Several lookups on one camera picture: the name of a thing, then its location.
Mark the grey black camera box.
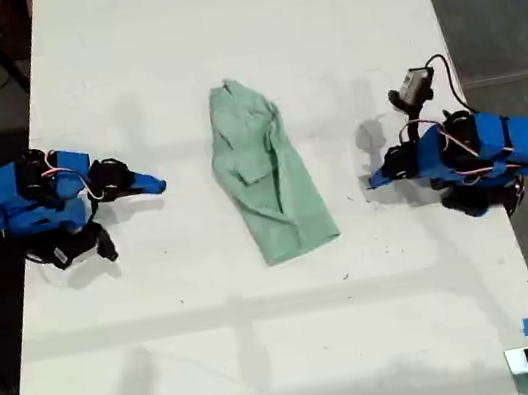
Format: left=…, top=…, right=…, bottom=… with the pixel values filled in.
left=383, top=65, right=441, bottom=110

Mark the black camera cable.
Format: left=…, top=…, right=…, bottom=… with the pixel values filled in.
left=422, top=49, right=477, bottom=123

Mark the black camera stalk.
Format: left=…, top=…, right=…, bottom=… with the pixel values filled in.
left=394, top=98, right=426, bottom=145

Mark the pale green t-shirt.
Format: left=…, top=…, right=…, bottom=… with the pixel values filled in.
left=196, top=64, right=345, bottom=274

